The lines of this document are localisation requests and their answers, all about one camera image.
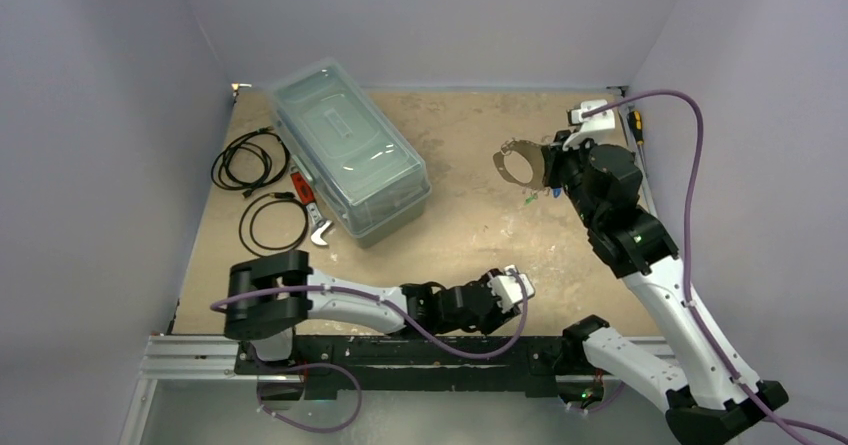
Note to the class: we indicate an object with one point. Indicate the metal key organizer plate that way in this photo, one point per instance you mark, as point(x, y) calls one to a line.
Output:
point(521, 162)

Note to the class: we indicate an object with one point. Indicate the clear plastic storage box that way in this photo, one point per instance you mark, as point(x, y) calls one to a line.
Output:
point(367, 173)

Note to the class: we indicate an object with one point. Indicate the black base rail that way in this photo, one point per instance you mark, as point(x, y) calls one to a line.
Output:
point(535, 366)

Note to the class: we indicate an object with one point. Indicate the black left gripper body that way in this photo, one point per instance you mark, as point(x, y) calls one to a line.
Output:
point(491, 319)

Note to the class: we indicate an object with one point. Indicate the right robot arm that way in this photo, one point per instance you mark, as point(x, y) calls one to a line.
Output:
point(710, 395)

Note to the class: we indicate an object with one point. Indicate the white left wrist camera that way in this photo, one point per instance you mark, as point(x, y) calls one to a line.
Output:
point(512, 288)

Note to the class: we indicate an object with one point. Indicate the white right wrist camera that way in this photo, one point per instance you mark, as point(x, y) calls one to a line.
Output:
point(591, 120)

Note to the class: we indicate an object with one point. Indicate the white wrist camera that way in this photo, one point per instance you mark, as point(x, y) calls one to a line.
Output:
point(591, 120)
point(512, 288)

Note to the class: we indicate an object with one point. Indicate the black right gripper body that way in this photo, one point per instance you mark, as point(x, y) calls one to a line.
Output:
point(556, 166)

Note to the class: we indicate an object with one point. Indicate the red handled adjustable wrench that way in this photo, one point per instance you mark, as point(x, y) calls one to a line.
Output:
point(319, 224)

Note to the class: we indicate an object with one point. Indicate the yellow black screwdriver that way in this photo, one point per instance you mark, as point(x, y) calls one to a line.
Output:
point(635, 124)

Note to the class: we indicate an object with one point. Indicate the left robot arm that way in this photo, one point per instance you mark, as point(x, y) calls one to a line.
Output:
point(269, 296)

